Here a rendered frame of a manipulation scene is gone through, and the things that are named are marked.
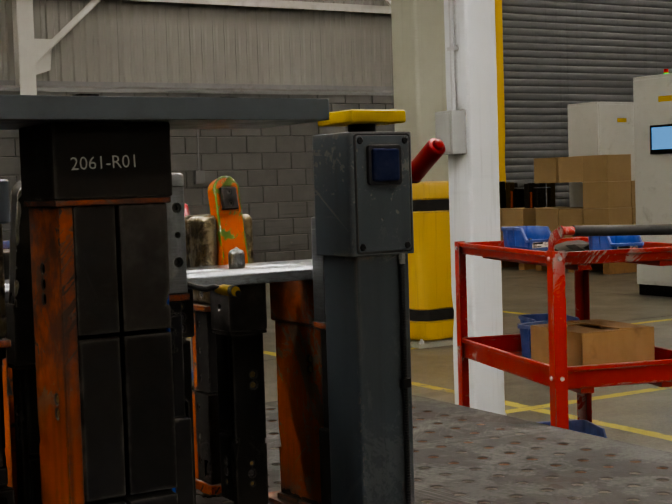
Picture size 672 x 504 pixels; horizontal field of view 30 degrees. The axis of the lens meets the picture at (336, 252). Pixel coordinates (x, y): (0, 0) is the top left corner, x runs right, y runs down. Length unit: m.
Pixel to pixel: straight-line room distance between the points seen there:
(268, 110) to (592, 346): 2.48
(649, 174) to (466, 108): 6.62
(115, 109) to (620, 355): 2.65
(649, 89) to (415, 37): 3.79
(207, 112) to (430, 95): 7.50
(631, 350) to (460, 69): 2.09
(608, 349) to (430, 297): 4.99
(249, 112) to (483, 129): 4.28
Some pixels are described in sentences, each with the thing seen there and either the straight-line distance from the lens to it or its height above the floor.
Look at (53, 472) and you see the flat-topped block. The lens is 1.05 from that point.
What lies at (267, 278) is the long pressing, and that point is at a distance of 1.39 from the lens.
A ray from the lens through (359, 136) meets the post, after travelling 1.12.
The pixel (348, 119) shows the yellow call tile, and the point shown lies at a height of 1.15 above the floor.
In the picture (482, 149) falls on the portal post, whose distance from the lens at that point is 5.28.
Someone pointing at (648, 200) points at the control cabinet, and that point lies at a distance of 11.78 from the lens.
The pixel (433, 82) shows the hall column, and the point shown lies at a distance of 8.51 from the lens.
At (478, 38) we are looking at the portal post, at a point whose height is 1.68.
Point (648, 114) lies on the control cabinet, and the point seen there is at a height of 1.65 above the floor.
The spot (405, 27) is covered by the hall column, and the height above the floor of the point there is 2.14.
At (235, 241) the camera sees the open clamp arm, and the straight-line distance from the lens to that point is 1.61.
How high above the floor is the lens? 1.09
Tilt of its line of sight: 3 degrees down
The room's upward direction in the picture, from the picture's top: 2 degrees counter-clockwise
